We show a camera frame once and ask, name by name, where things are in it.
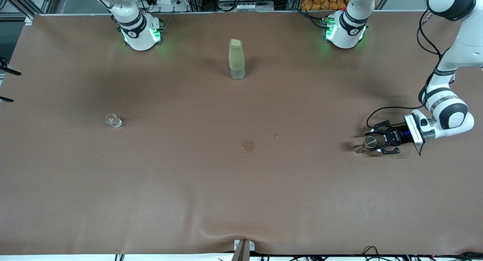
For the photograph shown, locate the steel double cone jigger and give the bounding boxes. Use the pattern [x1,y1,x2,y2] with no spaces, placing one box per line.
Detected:
[353,136,378,154]

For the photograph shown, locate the aluminium frame post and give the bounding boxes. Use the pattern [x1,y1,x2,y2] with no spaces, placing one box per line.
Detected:
[0,0,57,20]

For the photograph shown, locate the orange snack bag pile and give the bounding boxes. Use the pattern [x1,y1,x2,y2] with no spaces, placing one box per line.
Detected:
[301,0,349,11]

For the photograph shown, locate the brown leather table mat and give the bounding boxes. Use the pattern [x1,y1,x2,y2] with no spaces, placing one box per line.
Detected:
[0,12,483,256]

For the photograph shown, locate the tall green frosted bottle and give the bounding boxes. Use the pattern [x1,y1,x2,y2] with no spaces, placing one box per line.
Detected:
[229,38,246,80]

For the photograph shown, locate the metal mount bracket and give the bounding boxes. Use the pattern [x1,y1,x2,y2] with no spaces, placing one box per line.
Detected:
[233,239,255,261]

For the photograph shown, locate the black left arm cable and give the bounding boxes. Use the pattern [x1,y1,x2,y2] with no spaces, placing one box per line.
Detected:
[366,8,455,156]

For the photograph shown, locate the clear glass measuring cup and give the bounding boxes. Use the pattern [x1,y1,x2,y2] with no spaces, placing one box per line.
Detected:
[105,113,122,128]

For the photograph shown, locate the black looped floor cable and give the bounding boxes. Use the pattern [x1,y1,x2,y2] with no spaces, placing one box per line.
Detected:
[360,246,381,261]

